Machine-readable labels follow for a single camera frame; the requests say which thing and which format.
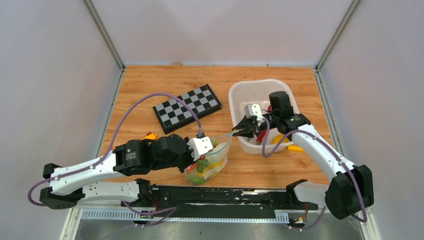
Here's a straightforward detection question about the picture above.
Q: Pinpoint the toy orange carrot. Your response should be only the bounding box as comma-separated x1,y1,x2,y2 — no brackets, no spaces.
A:
186,162,198,174

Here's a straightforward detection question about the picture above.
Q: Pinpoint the green toy cabbage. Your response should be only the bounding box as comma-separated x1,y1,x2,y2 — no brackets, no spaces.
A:
187,171,207,185

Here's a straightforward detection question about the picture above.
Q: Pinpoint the clear zip top bag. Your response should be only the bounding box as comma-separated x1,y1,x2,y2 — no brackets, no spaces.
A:
184,131,234,185

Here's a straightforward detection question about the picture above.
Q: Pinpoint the white toy radish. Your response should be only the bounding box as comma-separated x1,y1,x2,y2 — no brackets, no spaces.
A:
204,158,228,179

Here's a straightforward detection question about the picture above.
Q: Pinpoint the white plastic basket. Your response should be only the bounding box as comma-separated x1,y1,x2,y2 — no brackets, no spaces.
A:
228,78,300,155

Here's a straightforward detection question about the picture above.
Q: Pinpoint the yellow toy pear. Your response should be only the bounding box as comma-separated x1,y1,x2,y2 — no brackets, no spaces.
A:
209,159,227,169

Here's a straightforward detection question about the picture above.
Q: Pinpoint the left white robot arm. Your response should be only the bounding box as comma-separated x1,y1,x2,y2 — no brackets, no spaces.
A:
39,134,213,210

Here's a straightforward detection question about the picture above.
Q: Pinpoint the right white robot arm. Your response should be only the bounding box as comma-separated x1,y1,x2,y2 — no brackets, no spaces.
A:
232,91,374,223

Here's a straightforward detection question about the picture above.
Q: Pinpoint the yellow toy potato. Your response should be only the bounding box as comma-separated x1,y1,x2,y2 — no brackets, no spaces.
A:
271,134,290,145

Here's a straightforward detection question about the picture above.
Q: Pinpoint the yellow triangular plastic stand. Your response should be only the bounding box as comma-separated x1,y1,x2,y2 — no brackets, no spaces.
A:
287,144,304,152

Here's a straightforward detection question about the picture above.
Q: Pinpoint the yellow toy brick car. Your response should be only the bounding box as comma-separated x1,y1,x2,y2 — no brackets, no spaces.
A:
143,132,157,140

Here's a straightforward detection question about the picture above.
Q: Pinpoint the black grey chessboard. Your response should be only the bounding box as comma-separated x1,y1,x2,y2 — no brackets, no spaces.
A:
152,83,222,135

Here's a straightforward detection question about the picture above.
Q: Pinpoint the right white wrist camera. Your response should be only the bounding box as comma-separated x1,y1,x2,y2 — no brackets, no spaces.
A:
244,103,265,124

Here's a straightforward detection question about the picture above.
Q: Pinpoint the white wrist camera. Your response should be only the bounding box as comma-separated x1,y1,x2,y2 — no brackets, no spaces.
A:
187,136,214,162
244,103,265,124

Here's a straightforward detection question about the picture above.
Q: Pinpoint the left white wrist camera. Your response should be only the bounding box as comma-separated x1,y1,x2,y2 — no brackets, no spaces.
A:
187,136,214,162

